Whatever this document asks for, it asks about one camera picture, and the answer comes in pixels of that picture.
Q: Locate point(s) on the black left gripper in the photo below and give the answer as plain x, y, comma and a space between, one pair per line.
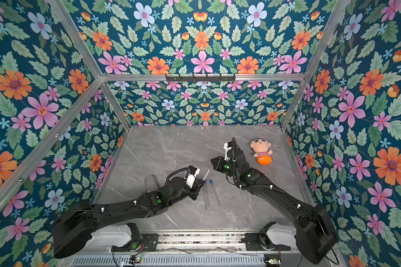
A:
194, 186

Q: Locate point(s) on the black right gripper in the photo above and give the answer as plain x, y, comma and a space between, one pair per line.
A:
232, 156

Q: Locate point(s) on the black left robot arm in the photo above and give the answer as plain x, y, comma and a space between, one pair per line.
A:
74, 228

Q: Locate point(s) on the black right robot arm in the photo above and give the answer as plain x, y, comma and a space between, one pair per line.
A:
312, 232

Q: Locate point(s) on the plush doll orange pants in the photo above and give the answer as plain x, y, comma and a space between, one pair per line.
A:
262, 151

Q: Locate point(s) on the white ventilation grille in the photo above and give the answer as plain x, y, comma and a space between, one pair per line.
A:
170, 260

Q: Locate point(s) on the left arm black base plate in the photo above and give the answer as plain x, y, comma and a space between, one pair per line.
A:
142, 242

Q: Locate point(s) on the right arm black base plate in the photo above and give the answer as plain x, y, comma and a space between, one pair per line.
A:
257, 242

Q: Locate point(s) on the metal hook rail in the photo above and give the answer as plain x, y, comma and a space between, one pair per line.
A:
201, 78

